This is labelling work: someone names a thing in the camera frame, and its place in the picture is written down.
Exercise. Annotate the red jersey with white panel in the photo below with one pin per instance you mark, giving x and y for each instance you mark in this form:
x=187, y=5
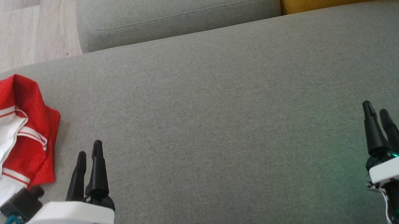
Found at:
x=9, y=98

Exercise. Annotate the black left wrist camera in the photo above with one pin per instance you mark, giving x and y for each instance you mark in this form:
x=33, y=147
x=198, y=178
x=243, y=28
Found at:
x=23, y=204

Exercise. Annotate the large grey sofa seat cushion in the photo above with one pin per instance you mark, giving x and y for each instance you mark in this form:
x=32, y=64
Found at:
x=224, y=124

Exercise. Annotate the small grey sofa seat cushion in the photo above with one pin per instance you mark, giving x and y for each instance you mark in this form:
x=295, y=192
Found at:
x=177, y=3

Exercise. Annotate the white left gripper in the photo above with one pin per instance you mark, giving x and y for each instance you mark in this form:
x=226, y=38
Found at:
x=74, y=215

